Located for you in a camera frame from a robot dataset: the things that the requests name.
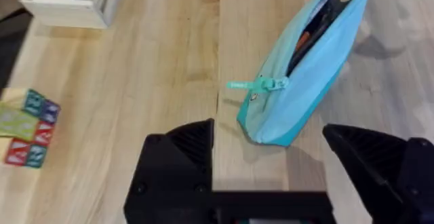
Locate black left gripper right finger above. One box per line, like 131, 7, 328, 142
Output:
321, 124, 434, 224

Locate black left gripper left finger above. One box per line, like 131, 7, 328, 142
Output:
123, 117, 216, 224

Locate light blue zip bag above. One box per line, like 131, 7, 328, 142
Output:
226, 0, 370, 147

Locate toy blocks on green board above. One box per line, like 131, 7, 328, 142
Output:
0, 88, 62, 169

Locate white box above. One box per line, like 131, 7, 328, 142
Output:
18, 0, 127, 30

